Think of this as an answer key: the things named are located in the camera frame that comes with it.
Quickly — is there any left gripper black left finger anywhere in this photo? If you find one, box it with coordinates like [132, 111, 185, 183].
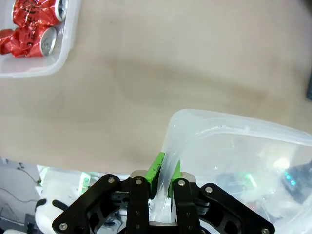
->
[52, 152, 167, 234]

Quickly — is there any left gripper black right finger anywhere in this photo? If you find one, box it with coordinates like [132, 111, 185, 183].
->
[167, 159, 276, 234]

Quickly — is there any clear plastic bin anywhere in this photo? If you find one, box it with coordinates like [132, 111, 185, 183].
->
[0, 0, 82, 78]
[148, 108, 312, 234]

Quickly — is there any crushed red drink can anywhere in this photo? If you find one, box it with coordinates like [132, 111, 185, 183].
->
[12, 0, 68, 26]
[0, 28, 15, 55]
[11, 26, 59, 59]

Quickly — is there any black device with teal light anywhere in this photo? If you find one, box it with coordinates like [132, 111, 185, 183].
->
[280, 162, 312, 203]

